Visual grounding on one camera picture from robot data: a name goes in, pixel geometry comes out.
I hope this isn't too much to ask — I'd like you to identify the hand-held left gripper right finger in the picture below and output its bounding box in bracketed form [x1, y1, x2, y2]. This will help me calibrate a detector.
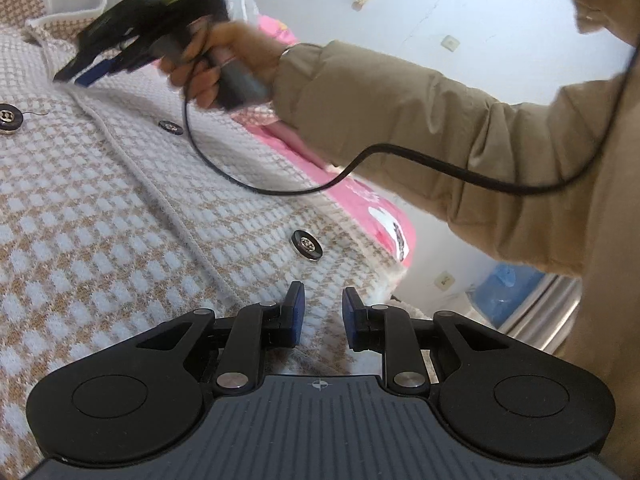
[341, 287, 508, 395]

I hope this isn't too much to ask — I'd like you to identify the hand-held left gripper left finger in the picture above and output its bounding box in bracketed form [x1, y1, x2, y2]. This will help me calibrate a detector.
[135, 281, 306, 395]

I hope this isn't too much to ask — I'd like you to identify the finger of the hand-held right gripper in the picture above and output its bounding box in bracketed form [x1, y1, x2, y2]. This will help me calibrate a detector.
[75, 52, 151, 87]
[52, 35, 147, 84]

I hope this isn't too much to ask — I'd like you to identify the beige white houndstooth coat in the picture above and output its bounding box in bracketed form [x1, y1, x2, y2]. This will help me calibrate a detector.
[0, 0, 416, 480]

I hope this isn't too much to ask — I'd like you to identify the person's right hand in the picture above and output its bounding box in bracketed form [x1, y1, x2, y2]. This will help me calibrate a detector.
[160, 22, 287, 111]

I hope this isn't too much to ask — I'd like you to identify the pink grey leaf-print quilt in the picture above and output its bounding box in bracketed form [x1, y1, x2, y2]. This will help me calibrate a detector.
[117, 0, 298, 128]

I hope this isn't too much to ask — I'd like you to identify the blue plastic bag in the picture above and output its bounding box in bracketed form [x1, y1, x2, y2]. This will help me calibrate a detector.
[472, 264, 546, 331]

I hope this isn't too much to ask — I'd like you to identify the shiny metal container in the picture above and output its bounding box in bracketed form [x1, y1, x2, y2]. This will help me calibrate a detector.
[500, 274, 585, 356]

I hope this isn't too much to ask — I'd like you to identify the black cable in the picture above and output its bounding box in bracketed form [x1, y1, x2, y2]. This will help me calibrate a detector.
[181, 25, 640, 196]

